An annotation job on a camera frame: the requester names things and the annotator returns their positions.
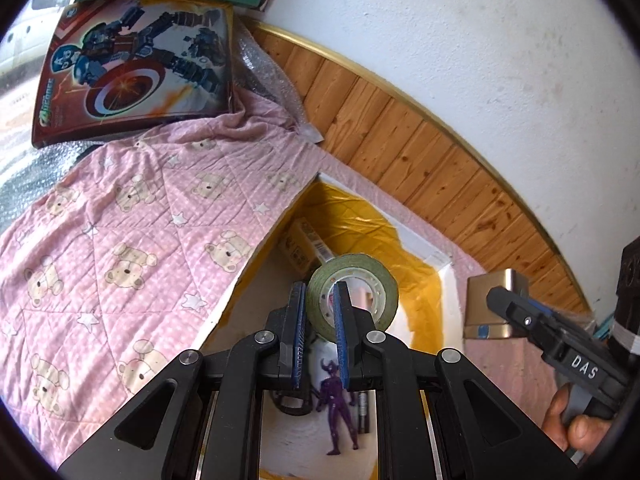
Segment green tape roll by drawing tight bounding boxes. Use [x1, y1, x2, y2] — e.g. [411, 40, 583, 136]
[306, 254, 400, 339]

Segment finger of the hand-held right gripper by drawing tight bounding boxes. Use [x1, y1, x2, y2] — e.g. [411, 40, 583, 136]
[486, 286, 557, 357]

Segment black marker pen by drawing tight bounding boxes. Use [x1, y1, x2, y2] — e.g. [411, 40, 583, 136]
[356, 390, 374, 434]

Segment pink bear printed blanket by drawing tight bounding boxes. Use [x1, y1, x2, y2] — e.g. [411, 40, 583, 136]
[0, 87, 568, 467]

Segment black glasses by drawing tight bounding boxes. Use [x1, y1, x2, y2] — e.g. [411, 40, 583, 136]
[270, 387, 317, 417]

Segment white cardboard box yellow tape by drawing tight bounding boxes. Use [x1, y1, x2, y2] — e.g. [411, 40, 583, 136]
[199, 172, 467, 480]

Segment person's right hand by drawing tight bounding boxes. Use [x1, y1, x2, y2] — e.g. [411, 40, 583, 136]
[540, 382, 622, 464]

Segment gold metal box blue label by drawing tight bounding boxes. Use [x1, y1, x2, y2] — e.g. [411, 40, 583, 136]
[462, 268, 532, 340]

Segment robot figure toy box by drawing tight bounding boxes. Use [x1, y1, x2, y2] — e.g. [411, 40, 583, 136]
[31, 2, 236, 149]

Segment purple toy figure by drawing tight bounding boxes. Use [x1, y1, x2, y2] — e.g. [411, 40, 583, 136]
[312, 357, 362, 457]

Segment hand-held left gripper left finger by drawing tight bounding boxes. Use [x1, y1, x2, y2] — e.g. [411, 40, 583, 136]
[57, 281, 307, 480]

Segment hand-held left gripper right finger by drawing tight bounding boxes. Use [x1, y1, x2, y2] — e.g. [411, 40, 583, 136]
[332, 281, 582, 480]

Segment small printed paper box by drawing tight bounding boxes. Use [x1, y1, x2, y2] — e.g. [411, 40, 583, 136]
[279, 217, 338, 277]

